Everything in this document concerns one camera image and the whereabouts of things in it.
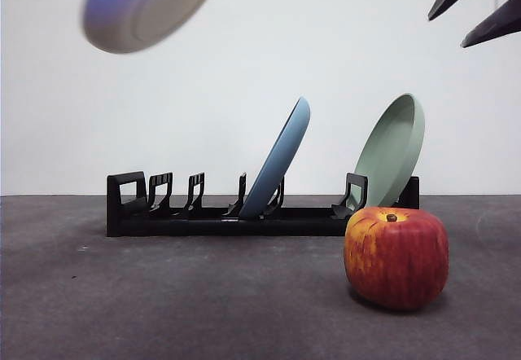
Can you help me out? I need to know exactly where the cream round plate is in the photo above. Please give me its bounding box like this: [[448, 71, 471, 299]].
[[81, 0, 227, 55]]

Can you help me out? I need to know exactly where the green round plate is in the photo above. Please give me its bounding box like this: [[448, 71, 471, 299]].
[[352, 93, 427, 210]]

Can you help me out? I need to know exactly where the blue round plate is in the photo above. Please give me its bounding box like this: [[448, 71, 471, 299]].
[[238, 95, 312, 220]]

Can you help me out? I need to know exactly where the black plastic plate rack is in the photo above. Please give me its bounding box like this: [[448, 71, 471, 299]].
[[105, 170, 421, 238]]

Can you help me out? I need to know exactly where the red yellow apple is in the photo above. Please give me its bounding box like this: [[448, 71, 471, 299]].
[[344, 207, 450, 313]]

